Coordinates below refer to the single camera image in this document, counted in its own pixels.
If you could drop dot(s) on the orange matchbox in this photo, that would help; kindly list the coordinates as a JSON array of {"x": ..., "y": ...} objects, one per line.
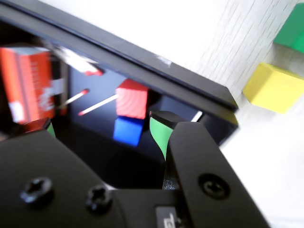
[{"x": 28, "y": 80}]

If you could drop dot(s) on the red-tipped match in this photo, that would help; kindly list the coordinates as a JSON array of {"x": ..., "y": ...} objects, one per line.
[
  {"x": 197, "y": 116},
  {"x": 99, "y": 104},
  {"x": 76, "y": 96},
  {"x": 78, "y": 60}
]

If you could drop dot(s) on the red wooden cube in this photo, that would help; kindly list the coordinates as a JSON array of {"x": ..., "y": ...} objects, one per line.
[{"x": 131, "y": 99}]

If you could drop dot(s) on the yellow wooden cube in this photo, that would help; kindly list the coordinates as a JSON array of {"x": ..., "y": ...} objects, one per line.
[{"x": 273, "y": 88}]

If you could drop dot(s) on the green wooden cube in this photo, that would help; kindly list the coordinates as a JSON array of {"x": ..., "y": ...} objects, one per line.
[{"x": 291, "y": 31}]

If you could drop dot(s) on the blue wooden cube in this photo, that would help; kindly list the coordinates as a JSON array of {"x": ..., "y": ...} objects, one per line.
[{"x": 128, "y": 130}]

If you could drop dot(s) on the black box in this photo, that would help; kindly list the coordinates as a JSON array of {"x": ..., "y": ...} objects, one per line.
[{"x": 142, "y": 69}]

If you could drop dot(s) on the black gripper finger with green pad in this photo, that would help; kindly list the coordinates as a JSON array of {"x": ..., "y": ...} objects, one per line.
[
  {"x": 47, "y": 180},
  {"x": 204, "y": 161}
]

